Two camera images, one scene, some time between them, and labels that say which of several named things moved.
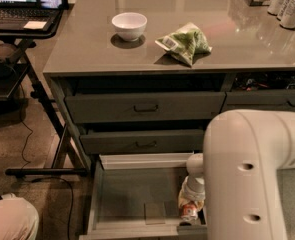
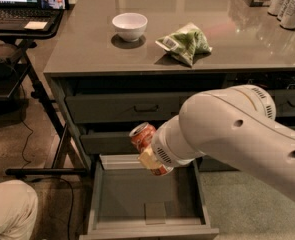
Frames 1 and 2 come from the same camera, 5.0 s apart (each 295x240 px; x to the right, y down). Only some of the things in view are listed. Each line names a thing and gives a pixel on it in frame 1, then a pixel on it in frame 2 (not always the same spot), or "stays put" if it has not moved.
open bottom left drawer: (136, 197) stays put
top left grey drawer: (138, 107) stays put
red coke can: (189, 211) to (141, 136)
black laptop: (14, 7) stays put
